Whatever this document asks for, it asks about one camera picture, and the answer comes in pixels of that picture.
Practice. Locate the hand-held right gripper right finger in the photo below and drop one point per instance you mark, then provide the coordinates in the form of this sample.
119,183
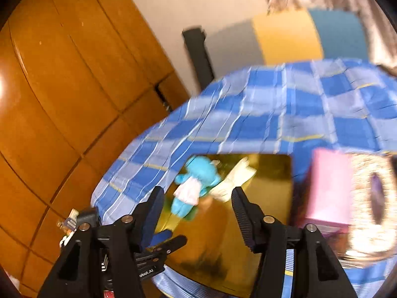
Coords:
245,220

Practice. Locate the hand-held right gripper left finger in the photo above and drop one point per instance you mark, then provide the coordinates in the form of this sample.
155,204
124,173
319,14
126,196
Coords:
152,220

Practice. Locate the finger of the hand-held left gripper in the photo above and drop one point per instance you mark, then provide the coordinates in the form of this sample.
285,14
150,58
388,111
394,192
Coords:
173,243

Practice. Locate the gold tray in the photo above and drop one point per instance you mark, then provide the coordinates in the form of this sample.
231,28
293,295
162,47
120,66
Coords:
217,239

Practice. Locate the cream soft toy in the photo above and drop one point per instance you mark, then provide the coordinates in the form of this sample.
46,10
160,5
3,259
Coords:
235,177

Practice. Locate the blue plush toy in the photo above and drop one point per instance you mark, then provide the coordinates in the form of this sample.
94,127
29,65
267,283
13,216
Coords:
198,173

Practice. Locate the pink box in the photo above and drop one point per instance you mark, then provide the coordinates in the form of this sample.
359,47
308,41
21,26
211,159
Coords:
330,186

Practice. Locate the leopard print scrunchie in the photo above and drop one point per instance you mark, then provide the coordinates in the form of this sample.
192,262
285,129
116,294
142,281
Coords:
359,192

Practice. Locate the blue plaid bedsheet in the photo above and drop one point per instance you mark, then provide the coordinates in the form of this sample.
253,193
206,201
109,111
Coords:
263,115

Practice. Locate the wooden wardrobe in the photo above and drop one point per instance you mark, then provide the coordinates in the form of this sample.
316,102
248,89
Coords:
62,68

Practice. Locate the grey yellow blue headboard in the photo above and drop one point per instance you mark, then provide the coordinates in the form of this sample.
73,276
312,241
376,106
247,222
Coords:
285,37

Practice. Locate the black bed post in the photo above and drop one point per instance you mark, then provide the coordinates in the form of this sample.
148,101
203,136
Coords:
198,56

